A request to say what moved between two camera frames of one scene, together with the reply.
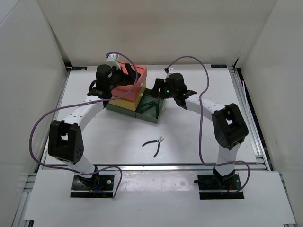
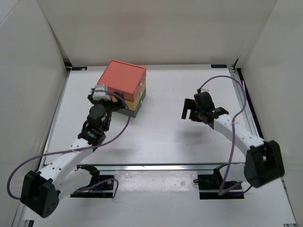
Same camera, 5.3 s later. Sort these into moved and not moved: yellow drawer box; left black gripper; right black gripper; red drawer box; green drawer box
Moved: right black gripper; left black gripper; green drawer box
Not moved: yellow drawer box; red drawer box
